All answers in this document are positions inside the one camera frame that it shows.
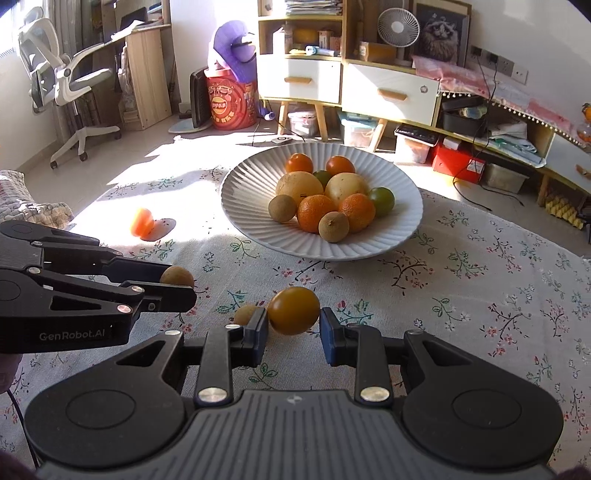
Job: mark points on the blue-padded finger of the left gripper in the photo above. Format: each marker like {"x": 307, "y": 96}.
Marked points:
{"x": 152, "y": 297}

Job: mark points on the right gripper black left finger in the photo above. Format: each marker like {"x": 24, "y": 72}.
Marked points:
{"x": 222, "y": 350}

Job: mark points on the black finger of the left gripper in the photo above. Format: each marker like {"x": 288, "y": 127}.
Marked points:
{"x": 120, "y": 263}

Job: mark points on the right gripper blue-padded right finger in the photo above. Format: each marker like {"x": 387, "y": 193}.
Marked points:
{"x": 365, "y": 349}

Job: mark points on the amber cherry tomato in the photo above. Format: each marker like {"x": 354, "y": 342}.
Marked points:
{"x": 293, "y": 311}

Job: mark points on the sunlit orange tomato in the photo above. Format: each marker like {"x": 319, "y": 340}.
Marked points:
{"x": 142, "y": 223}

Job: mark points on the pale longan with leaf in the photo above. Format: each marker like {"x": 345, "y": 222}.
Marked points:
{"x": 334, "y": 227}

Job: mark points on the tangerine with stem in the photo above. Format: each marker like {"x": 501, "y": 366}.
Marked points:
{"x": 312, "y": 209}

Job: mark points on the brown kiwi-like fruit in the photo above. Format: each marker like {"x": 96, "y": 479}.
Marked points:
{"x": 282, "y": 208}

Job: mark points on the large yellow passion fruit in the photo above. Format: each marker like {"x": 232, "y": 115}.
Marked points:
{"x": 343, "y": 185}

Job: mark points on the large orange passion fruit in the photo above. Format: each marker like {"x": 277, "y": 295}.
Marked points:
{"x": 299, "y": 185}

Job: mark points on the brown longan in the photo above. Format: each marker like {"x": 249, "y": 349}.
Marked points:
{"x": 243, "y": 314}
{"x": 176, "y": 275}

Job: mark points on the orange tomato front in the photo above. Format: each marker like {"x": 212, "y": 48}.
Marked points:
{"x": 339, "y": 164}

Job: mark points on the left hand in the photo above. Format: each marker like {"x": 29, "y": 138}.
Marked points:
{"x": 9, "y": 364}

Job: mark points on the quilted grey blanket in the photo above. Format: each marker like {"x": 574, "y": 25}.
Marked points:
{"x": 16, "y": 203}

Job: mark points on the floral white tablecloth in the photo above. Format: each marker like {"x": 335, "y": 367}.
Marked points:
{"x": 484, "y": 284}

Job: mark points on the white ribbed plate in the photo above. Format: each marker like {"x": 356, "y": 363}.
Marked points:
{"x": 249, "y": 187}

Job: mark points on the white office chair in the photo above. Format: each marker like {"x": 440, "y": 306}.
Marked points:
{"x": 52, "y": 79}

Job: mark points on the red storage box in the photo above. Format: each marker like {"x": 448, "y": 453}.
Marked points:
{"x": 459, "y": 164}

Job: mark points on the red round drum container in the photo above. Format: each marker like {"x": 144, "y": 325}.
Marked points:
{"x": 233, "y": 103}

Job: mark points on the wooden desk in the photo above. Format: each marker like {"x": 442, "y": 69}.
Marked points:
{"x": 134, "y": 29}

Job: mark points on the low white tv cabinet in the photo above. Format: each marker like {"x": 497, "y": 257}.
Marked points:
{"x": 524, "y": 133}

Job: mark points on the white drawer cabinet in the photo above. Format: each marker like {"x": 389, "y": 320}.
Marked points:
{"x": 330, "y": 54}

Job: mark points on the white desk fan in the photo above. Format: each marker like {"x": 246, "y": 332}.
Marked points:
{"x": 398, "y": 27}

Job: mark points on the framed cat picture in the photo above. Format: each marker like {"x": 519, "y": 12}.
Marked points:
{"x": 444, "y": 30}

